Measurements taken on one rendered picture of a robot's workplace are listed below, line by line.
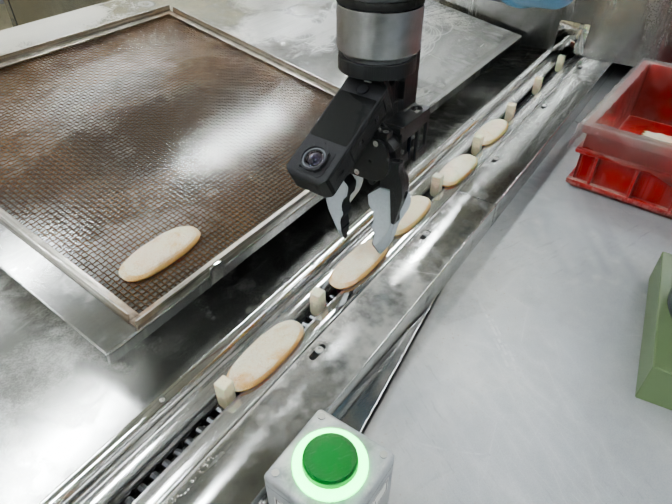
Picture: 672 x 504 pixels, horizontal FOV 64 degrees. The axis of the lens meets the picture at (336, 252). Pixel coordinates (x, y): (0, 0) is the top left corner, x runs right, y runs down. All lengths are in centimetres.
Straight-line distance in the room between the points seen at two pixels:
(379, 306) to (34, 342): 37
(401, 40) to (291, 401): 32
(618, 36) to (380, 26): 84
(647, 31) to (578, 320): 73
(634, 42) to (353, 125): 86
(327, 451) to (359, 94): 30
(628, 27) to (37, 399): 115
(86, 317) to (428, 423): 33
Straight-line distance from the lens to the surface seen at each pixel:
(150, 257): 58
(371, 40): 47
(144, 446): 50
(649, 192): 87
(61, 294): 58
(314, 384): 50
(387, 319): 55
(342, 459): 41
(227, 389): 50
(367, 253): 62
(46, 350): 65
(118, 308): 54
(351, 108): 49
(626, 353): 65
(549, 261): 73
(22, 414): 60
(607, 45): 127
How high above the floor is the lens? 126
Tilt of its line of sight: 40 degrees down
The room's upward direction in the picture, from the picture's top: straight up
